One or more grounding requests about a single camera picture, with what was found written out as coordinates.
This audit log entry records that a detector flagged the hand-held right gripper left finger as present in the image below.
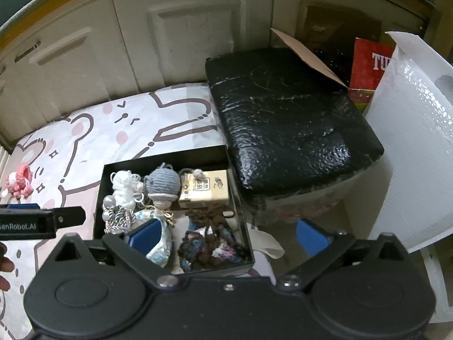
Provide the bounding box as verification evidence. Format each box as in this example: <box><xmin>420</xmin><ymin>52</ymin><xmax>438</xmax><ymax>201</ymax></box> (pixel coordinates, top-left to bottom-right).
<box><xmin>53</xmin><ymin>218</ymin><xmax>179</xmax><ymax>290</ymax></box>

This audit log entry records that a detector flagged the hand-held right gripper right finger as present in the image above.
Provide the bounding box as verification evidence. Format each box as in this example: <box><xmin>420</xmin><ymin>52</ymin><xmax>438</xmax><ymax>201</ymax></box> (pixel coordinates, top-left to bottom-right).
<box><xmin>278</xmin><ymin>219</ymin><xmax>411</xmax><ymax>290</ymax></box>

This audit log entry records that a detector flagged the blue white crochet pouch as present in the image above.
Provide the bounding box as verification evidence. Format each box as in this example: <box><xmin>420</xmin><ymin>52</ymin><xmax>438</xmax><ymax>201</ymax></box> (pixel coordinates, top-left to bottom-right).
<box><xmin>133</xmin><ymin>209</ymin><xmax>174</xmax><ymax>268</ymax></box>

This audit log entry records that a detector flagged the pink crochet octopus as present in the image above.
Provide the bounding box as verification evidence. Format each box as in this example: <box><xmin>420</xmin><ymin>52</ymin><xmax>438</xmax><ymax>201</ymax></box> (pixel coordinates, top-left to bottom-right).
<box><xmin>5</xmin><ymin>163</ymin><xmax>34</xmax><ymax>197</ymax></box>

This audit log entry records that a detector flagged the silver striped bead charm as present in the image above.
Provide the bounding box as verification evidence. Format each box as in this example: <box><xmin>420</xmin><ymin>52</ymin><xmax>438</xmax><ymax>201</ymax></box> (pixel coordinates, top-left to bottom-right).
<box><xmin>102</xmin><ymin>196</ymin><xmax>137</xmax><ymax>234</ymax></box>

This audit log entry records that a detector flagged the grey crochet ball doll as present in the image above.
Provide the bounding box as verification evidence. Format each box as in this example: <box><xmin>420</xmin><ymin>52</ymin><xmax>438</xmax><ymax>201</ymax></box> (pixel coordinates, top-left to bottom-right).
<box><xmin>143</xmin><ymin>163</ymin><xmax>182</xmax><ymax>209</ymax></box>

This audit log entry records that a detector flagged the white crochet yarn doll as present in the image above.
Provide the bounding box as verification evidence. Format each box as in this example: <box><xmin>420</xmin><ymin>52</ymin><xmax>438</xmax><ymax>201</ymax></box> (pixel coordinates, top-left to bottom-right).
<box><xmin>110</xmin><ymin>170</ymin><xmax>146</xmax><ymax>209</ymax></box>

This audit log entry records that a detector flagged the brown multicolour crochet piece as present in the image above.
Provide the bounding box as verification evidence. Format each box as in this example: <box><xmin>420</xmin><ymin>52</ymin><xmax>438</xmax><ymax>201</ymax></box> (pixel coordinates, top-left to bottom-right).
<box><xmin>177</xmin><ymin>207</ymin><xmax>250</xmax><ymax>273</ymax></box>

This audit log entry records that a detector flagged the beige small carton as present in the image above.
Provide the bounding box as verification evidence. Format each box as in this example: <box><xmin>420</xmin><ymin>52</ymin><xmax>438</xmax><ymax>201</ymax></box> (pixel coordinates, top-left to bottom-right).
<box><xmin>178</xmin><ymin>169</ymin><xmax>230</xmax><ymax>209</ymax></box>

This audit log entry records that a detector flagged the black storage box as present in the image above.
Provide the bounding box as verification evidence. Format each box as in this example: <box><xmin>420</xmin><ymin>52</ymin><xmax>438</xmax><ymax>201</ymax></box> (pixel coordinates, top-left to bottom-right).
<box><xmin>93</xmin><ymin>144</ymin><xmax>256</xmax><ymax>274</ymax></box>

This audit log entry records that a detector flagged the person's left hand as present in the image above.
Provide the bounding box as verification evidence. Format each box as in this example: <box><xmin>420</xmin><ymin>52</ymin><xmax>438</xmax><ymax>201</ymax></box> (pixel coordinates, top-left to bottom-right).
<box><xmin>0</xmin><ymin>243</ymin><xmax>15</xmax><ymax>291</ymax></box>

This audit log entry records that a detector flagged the translucent storage bin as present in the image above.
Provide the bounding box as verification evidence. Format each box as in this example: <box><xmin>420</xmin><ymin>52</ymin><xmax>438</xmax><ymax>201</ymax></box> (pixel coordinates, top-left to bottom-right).
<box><xmin>248</xmin><ymin>170</ymin><xmax>358</xmax><ymax>227</ymax></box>

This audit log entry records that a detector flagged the cream cabinet door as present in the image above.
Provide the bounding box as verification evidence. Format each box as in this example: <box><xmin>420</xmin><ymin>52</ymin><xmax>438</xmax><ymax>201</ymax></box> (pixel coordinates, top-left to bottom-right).
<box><xmin>5</xmin><ymin>0</ymin><xmax>138</xmax><ymax>131</ymax></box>
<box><xmin>0</xmin><ymin>42</ymin><xmax>22</xmax><ymax>146</ymax></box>
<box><xmin>111</xmin><ymin>0</ymin><xmax>280</xmax><ymax>96</ymax></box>

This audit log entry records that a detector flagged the black cushion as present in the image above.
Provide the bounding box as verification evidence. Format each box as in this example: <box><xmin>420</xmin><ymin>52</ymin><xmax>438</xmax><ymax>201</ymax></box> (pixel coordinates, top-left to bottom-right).
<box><xmin>205</xmin><ymin>48</ymin><xmax>384</xmax><ymax>199</ymax></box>

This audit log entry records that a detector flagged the white bubble wrap roll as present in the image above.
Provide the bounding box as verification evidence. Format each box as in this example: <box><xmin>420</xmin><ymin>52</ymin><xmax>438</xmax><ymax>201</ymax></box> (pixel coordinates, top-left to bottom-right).
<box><xmin>364</xmin><ymin>31</ymin><xmax>453</xmax><ymax>254</ymax></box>

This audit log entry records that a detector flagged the red printed box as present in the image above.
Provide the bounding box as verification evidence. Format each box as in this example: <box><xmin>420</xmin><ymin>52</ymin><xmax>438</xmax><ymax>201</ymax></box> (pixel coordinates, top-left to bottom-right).
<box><xmin>347</xmin><ymin>37</ymin><xmax>397</xmax><ymax>116</ymax></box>

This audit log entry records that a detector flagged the brown cardboard box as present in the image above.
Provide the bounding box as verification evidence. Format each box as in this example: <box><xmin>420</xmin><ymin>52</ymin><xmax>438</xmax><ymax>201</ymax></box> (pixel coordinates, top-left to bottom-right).
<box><xmin>271</xmin><ymin>27</ymin><xmax>354</xmax><ymax>91</ymax></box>

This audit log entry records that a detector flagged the gold metal keychain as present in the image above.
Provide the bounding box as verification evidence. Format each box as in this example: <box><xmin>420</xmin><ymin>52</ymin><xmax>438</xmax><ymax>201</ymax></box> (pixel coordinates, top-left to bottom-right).
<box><xmin>156</xmin><ymin>207</ymin><xmax>176</xmax><ymax>225</ymax></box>

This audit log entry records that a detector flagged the white fabric strap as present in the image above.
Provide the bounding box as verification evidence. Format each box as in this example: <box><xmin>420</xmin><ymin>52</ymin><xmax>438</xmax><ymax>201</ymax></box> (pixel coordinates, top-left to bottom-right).
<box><xmin>253</xmin><ymin>235</ymin><xmax>285</xmax><ymax>259</ymax></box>

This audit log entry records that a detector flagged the metal cabinet handle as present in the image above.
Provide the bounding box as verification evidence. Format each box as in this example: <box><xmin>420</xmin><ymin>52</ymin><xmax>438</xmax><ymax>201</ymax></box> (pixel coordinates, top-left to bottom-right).
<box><xmin>14</xmin><ymin>41</ymin><xmax>41</xmax><ymax>62</ymax></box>

